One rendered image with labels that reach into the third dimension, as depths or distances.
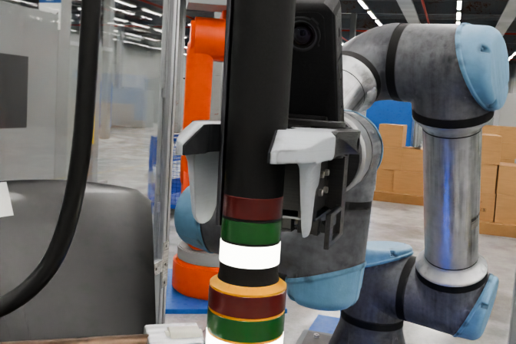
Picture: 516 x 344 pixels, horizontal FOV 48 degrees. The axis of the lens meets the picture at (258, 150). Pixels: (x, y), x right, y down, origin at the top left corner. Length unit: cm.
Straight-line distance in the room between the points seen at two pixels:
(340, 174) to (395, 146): 917
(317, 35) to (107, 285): 22
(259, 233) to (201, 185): 5
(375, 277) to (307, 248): 52
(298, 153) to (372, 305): 82
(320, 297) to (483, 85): 39
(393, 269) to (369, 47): 41
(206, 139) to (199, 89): 408
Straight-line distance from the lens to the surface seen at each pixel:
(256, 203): 31
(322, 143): 30
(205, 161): 33
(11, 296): 32
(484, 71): 82
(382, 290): 107
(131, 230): 45
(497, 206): 793
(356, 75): 84
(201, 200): 34
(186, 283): 439
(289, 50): 31
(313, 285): 57
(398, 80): 86
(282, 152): 28
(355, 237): 57
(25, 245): 43
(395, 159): 959
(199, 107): 440
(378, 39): 87
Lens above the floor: 150
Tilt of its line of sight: 5 degrees down
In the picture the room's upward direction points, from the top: 3 degrees clockwise
